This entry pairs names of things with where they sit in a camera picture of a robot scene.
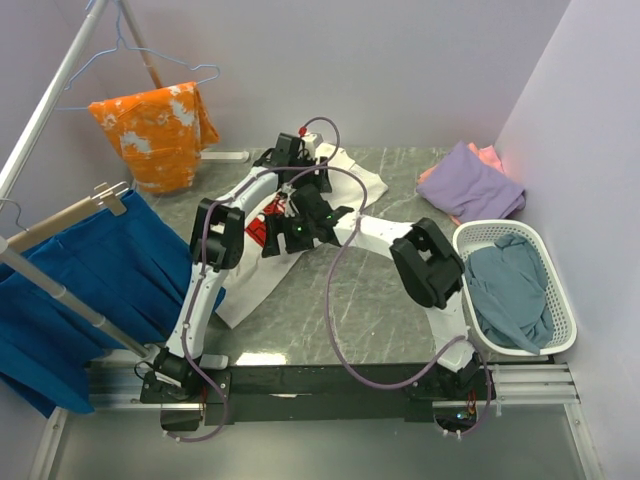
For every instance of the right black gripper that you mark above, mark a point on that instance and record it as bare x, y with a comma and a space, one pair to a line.
279, 224

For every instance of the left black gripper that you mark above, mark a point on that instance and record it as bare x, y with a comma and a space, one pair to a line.
322, 180

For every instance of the white Coca-Cola t-shirt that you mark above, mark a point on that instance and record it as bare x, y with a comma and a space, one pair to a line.
255, 277

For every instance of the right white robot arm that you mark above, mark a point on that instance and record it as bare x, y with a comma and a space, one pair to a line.
429, 268

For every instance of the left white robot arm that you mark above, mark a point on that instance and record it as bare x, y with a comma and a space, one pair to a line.
217, 246

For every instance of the orange white tie-dye garment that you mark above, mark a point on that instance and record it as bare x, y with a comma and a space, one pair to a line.
159, 134

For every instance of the folded purple t-shirt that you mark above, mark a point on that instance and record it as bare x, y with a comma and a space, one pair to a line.
466, 189

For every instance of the folded pink t-shirt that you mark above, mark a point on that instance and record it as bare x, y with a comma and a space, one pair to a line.
487, 155

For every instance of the wooden clip hanger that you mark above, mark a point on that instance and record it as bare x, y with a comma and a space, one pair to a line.
105, 197

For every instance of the blue-grey garment in basket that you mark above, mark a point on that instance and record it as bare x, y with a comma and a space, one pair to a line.
507, 284

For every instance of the white laundry basket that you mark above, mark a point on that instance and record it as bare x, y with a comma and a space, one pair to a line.
472, 236

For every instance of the metal clothes rack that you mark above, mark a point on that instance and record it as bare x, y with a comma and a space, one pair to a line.
35, 125

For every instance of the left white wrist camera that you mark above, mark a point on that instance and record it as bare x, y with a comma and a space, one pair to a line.
310, 141

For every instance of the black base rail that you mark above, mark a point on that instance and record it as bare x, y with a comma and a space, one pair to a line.
313, 393

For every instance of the blue wire hanger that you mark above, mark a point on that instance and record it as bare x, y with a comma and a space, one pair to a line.
137, 46

